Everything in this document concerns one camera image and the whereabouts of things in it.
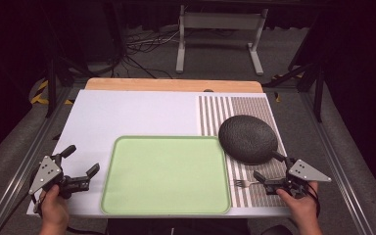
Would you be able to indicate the dark speckled oval plate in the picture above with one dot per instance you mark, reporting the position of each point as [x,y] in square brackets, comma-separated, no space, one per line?
[247,138]

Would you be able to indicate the black tripod stand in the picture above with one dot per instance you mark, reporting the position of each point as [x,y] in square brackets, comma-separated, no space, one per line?
[310,76]

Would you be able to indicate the person's dark clothing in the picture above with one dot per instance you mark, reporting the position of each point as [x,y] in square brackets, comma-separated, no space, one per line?
[182,226]

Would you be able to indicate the white board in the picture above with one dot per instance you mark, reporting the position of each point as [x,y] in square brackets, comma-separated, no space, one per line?
[127,114]

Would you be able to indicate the white metal stand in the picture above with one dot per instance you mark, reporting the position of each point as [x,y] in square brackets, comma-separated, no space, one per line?
[220,20]

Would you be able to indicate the black metal stand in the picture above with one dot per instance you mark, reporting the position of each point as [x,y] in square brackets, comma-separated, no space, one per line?
[50,81]

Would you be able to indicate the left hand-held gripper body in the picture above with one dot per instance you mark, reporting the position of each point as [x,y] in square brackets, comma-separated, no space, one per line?
[45,173]

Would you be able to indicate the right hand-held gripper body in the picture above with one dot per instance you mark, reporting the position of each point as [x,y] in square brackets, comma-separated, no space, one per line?
[306,172]

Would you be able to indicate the striped placemat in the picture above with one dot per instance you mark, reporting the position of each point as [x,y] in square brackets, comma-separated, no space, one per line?
[261,104]

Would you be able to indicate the yellow black striped tape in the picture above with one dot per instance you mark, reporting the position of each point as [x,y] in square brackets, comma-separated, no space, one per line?
[39,93]

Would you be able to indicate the silver fork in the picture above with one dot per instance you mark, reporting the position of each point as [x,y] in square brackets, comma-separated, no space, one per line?
[244,183]

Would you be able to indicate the aluminium rail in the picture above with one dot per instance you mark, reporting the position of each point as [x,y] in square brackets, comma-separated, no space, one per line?
[336,163]
[23,163]

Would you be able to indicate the light green tray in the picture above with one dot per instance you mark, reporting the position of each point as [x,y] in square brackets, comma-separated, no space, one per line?
[164,176]

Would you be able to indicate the person's left hand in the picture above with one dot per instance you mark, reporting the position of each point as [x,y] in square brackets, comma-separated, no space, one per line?
[55,209]

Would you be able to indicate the wooden table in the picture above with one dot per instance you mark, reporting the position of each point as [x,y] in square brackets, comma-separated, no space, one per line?
[173,84]

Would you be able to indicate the person's right hand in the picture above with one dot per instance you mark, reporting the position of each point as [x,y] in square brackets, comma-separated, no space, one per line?
[303,209]

